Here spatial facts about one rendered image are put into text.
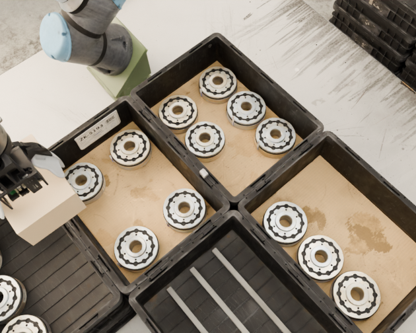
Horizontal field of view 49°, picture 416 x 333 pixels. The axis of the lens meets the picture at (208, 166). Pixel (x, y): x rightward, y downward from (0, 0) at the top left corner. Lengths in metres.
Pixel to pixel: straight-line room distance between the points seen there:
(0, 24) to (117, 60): 1.54
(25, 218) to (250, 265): 0.51
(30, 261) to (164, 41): 0.81
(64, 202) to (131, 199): 0.32
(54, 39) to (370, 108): 0.91
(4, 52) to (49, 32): 1.42
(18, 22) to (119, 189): 1.76
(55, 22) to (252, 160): 0.60
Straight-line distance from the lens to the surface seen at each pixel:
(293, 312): 1.07
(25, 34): 2.71
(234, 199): 1.01
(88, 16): 1.20
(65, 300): 1.12
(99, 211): 1.15
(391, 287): 1.13
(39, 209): 0.87
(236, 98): 1.22
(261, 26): 1.59
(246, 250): 1.09
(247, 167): 1.16
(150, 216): 1.12
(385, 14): 1.99
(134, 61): 1.35
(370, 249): 1.14
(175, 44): 1.54
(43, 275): 1.15
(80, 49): 1.25
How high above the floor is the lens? 1.88
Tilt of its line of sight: 65 degrees down
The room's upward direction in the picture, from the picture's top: 4 degrees counter-clockwise
